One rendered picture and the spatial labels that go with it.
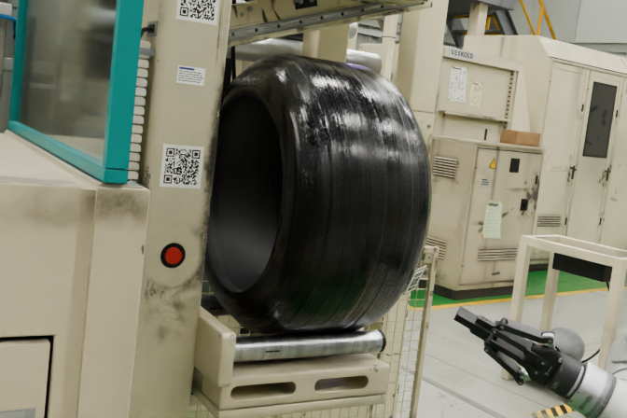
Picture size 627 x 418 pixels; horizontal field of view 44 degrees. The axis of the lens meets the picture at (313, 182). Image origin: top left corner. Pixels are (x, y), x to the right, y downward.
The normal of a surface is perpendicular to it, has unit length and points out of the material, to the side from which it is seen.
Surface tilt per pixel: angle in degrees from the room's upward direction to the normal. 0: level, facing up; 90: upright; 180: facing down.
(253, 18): 90
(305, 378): 90
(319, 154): 73
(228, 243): 56
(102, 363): 90
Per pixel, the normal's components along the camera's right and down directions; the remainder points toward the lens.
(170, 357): 0.48, 0.14
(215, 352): -0.87, -0.05
